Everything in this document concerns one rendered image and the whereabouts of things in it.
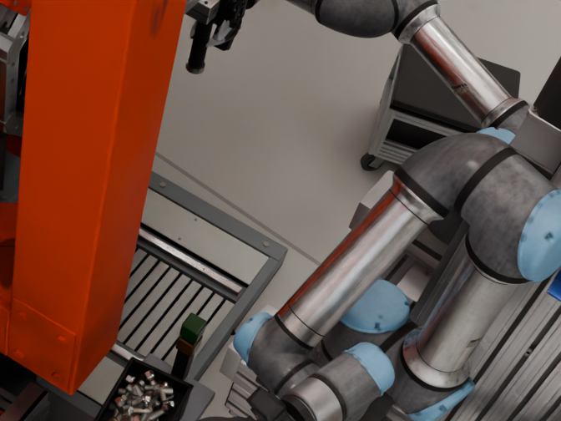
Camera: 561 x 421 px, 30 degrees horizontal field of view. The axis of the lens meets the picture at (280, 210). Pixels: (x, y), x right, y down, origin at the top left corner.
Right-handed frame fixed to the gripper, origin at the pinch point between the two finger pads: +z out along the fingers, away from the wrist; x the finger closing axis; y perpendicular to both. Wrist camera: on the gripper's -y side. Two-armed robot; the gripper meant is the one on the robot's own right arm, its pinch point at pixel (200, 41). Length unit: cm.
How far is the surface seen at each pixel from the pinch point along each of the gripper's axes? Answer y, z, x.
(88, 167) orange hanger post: 35, 76, 18
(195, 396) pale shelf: -38, 57, 40
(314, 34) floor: -83, -125, -8
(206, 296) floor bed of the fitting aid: -77, 5, 20
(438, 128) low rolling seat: -54, -77, 51
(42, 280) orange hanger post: 1, 76, 12
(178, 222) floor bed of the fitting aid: -75, -11, 1
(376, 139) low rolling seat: -67, -72, 35
